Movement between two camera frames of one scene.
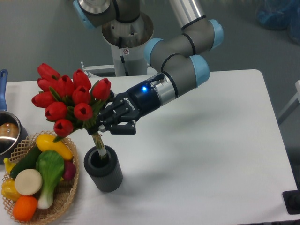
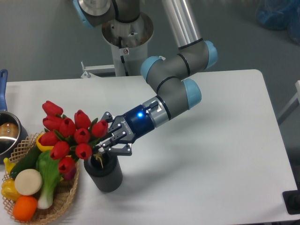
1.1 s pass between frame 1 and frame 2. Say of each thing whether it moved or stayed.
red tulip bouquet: moved
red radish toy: stayed
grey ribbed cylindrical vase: stayed
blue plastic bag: stayed
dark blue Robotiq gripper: moved
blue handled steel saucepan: stayed
